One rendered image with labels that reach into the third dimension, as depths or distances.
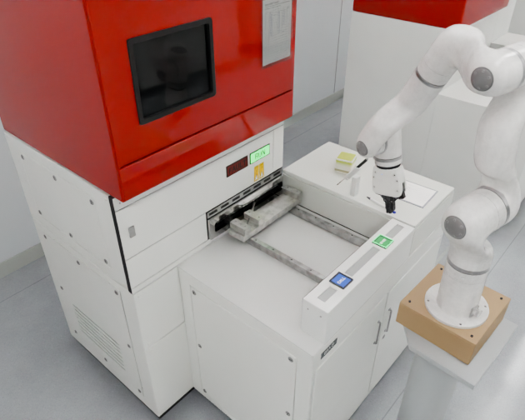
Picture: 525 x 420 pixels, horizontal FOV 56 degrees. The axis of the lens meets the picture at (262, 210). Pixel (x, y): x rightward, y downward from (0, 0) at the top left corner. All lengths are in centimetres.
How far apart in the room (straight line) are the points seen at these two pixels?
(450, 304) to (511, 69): 73
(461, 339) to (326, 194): 79
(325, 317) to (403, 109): 64
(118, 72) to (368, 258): 98
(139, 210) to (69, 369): 129
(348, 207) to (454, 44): 89
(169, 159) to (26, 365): 158
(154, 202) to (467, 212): 95
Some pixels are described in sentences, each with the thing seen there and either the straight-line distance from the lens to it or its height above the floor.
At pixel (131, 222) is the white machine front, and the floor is 111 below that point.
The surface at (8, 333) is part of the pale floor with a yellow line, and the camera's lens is 302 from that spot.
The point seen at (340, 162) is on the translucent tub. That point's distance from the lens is 211.
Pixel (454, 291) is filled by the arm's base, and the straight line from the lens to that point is 157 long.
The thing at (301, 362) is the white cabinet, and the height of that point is 76.
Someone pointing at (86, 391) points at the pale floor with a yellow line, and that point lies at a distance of 263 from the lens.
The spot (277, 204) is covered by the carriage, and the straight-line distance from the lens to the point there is 206.
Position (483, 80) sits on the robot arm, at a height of 166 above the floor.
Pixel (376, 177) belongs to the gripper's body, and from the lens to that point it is 163.
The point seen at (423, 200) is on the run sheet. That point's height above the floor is 97.
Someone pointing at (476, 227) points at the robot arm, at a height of 130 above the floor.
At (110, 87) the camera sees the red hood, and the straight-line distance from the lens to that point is 137.
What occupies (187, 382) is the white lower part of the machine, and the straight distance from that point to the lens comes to 237.
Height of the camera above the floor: 205
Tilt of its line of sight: 35 degrees down
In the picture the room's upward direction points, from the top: straight up
